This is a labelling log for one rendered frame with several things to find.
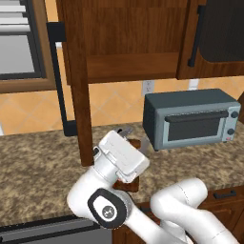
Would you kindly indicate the brown wooden cabinet door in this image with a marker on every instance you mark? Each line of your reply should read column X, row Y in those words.
column 83, row 120

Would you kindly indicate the brown wooden drawer front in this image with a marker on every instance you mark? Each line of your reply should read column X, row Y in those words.
column 227, row 203

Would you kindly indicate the white wall outlet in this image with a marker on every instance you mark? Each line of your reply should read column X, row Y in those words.
column 193, row 84
column 148, row 88

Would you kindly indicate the brown wooden wall cabinet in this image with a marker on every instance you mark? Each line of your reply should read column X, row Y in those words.
column 133, row 38

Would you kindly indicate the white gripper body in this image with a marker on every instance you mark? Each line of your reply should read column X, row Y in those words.
column 125, row 155

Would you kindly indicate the window with brown frame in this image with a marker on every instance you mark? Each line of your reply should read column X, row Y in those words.
column 19, row 47

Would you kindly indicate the black toaster oven knob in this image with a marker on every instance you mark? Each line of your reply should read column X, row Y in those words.
column 231, row 131
column 234, row 114

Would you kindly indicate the grey toaster oven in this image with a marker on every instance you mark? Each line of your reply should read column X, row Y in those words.
column 190, row 105

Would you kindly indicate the brown glass-panel cabinet door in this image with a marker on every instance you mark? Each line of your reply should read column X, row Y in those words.
column 219, row 35

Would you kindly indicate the black and grey dishwasher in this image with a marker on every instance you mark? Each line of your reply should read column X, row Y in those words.
column 38, row 233

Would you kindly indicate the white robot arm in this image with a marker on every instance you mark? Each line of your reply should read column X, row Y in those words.
column 178, row 206

